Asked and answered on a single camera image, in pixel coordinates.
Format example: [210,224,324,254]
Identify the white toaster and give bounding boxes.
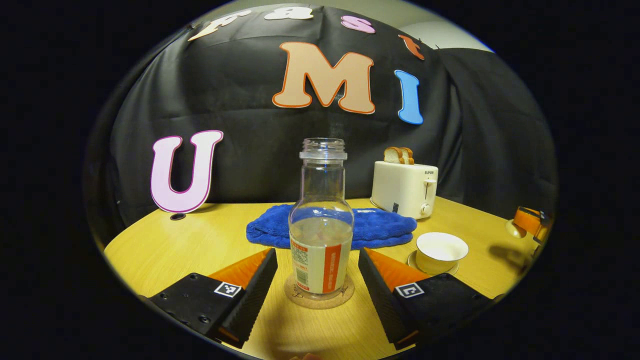
[370,160,439,220]

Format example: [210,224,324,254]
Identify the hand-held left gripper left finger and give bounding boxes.
[149,247,279,349]

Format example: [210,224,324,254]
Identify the cream teacup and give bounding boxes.
[415,231,470,275]

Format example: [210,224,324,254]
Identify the black backdrop cloth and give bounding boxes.
[85,4,557,236]

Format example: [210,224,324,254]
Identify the round cork coaster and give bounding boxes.
[283,272,356,310]

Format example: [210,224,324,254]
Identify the clear glass water bottle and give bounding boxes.
[288,138,355,301]

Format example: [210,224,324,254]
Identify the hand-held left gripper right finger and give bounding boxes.
[358,247,493,351]

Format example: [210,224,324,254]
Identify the cream saucer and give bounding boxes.
[407,250,460,277]

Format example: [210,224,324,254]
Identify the blue towel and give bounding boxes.
[246,204,418,250]

